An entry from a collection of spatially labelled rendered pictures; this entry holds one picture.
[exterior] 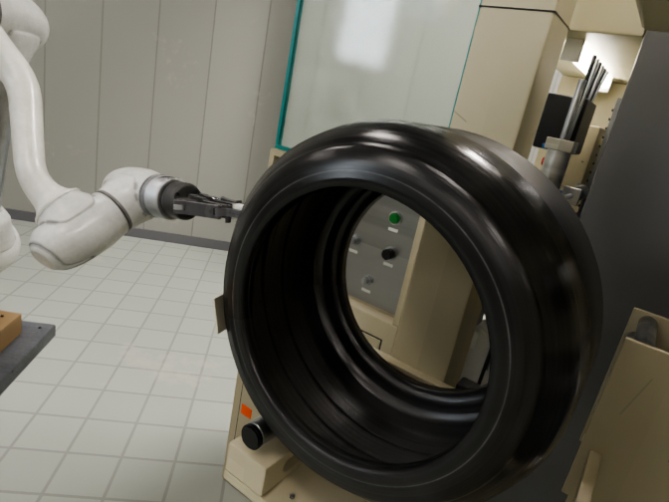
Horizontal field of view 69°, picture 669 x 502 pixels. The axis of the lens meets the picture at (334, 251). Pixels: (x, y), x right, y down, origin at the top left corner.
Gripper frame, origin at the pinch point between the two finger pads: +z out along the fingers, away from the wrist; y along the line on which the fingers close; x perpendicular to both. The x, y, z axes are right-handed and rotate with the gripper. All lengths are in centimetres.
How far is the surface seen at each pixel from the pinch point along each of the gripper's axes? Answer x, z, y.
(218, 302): 13.2, 4.0, -10.5
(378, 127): -16.4, 30.1, -8.4
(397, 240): 12, 3, 56
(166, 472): 114, -74, 38
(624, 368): 16, 61, 19
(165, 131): -8, -278, 192
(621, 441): 28, 63, 19
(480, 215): -7.7, 45.4, -11.3
